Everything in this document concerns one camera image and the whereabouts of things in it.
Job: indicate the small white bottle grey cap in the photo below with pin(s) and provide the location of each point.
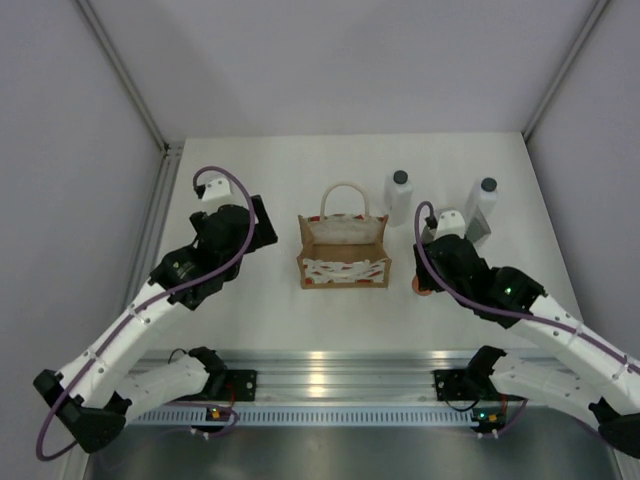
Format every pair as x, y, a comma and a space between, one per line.
397, 198

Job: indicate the large white bottle grey cap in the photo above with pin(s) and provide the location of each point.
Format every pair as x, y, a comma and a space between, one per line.
482, 198

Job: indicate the aluminium mounting rail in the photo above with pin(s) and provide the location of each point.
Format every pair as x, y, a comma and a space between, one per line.
335, 378

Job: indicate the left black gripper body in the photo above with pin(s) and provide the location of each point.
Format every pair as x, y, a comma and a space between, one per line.
197, 220

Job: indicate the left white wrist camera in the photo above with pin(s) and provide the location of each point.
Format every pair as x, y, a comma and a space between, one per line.
216, 189

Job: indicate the left aluminium frame post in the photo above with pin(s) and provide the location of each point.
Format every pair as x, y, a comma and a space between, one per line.
106, 45

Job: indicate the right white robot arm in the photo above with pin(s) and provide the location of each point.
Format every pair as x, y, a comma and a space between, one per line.
600, 386

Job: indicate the aluminium frame post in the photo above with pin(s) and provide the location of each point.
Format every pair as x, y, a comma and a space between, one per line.
579, 41
106, 45

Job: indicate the orange bottle blue cap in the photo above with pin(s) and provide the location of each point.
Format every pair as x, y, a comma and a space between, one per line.
418, 289

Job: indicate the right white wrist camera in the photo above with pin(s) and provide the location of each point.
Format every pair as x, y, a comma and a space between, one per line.
450, 222

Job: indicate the patterned canvas bag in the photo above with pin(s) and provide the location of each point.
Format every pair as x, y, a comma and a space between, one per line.
343, 250

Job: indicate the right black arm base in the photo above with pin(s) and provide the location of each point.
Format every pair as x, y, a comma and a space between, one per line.
463, 385

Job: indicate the right aluminium frame post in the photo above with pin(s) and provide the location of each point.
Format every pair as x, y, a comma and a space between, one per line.
579, 41

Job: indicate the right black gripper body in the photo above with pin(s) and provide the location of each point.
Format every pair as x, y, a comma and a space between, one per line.
426, 276

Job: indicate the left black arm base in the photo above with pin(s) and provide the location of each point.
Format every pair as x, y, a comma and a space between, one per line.
239, 386

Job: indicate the white slotted cable duct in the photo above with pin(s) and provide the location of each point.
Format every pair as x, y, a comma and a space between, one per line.
258, 416

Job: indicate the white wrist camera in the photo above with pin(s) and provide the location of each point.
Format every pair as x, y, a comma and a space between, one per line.
450, 222
216, 189

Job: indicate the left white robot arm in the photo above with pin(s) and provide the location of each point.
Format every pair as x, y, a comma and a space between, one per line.
95, 396

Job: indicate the grey pump bottle beige top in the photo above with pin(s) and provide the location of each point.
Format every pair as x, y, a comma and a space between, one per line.
428, 231

